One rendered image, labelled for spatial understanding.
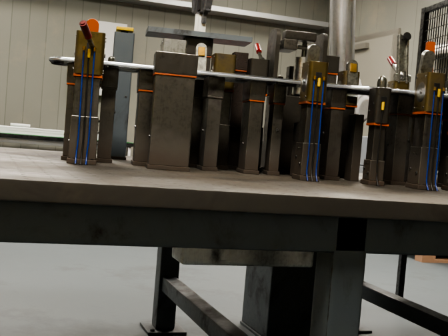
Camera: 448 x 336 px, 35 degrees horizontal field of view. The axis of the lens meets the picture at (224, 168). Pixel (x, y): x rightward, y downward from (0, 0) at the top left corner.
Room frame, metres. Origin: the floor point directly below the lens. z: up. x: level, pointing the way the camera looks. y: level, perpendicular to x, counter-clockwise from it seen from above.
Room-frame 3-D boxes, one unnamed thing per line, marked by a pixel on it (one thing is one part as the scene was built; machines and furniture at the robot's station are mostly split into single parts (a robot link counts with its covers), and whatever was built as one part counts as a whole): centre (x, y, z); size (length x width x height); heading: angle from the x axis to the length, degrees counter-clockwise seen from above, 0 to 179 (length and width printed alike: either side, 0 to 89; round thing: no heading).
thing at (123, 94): (2.53, 0.39, 0.92); 0.08 x 0.08 x 0.44; 10
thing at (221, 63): (2.43, 0.03, 0.89); 0.12 x 0.08 x 0.38; 10
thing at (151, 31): (2.57, 0.13, 1.16); 0.37 x 0.14 x 0.02; 100
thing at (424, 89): (2.14, -0.59, 0.87); 0.12 x 0.07 x 0.35; 10
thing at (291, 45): (2.50, -0.22, 0.95); 0.18 x 0.13 x 0.49; 100
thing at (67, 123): (2.18, 0.47, 0.84); 0.12 x 0.05 x 0.29; 10
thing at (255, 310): (3.04, -0.32, 0.33); 0.31 x 0.31 x 0.66; 19
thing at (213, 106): (2.25, 0.05, 0.84); 0.12 x 0.05 x 0.29; 10
